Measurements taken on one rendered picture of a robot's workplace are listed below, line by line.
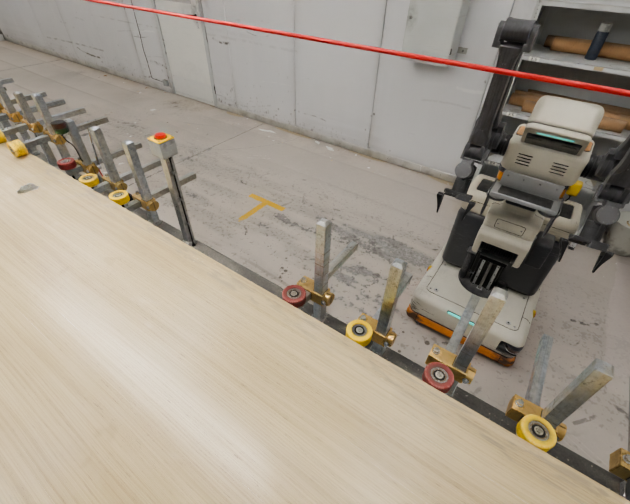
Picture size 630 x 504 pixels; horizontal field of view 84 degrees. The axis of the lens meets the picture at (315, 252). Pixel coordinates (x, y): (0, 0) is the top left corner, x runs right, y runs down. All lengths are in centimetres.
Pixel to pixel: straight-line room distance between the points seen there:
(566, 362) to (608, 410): 28
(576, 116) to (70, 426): 176
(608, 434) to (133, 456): 212
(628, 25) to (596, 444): 253
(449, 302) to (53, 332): 179
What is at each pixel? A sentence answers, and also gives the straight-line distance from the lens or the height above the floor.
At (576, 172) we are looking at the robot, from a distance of 165.
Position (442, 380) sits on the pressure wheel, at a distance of 106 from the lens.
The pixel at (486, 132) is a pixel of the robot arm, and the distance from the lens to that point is 141.
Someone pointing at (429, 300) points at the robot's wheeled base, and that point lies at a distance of 212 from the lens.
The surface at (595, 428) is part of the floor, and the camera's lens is 240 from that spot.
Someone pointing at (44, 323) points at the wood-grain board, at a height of 90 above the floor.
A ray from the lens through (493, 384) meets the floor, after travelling 226.
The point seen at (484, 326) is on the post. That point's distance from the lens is 100.
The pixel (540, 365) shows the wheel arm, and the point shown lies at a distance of 133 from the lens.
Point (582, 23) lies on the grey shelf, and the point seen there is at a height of 141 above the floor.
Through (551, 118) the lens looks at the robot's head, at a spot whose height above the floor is 134.
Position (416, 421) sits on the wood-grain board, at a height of 90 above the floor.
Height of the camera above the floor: 178
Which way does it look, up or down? 42 degrees down
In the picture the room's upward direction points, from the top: 2 degrees clockwise
